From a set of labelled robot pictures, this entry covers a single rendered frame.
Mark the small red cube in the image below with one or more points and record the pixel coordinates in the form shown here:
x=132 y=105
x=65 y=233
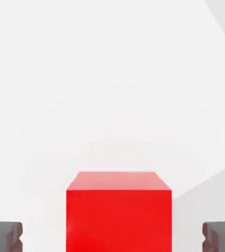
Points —
x=118 y=218

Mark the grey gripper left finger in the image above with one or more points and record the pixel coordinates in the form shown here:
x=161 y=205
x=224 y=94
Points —
x=2 y=238

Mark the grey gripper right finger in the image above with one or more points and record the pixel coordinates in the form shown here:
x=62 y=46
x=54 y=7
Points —
x=222 y=238

